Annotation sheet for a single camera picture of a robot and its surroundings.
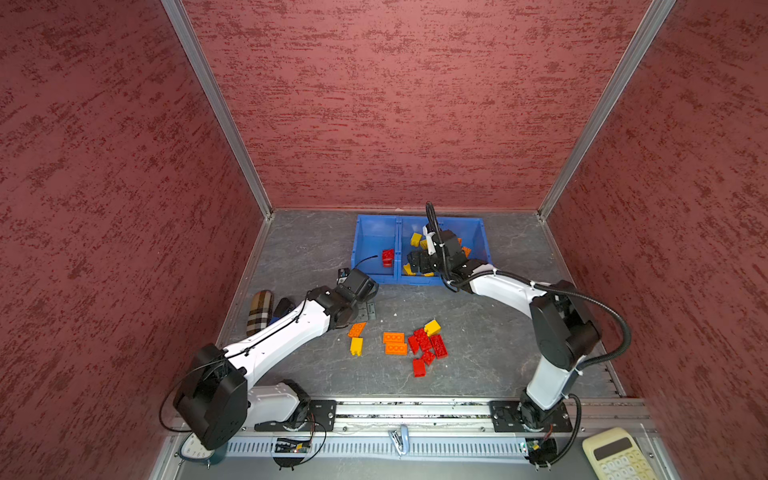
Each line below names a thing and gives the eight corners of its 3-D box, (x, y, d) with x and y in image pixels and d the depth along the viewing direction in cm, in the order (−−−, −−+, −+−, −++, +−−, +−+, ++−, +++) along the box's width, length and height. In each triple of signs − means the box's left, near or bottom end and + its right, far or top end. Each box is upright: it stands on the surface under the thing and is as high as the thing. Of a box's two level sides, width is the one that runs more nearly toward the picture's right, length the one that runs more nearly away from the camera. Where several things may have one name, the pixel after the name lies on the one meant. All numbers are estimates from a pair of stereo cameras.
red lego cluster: (421, 370, 84) (422, 368, 82) (405, 337, 90) (405, 335, 88) (449, 355, 86) (451, 353, 85) (431, 324, 92) (432, 322, 91)
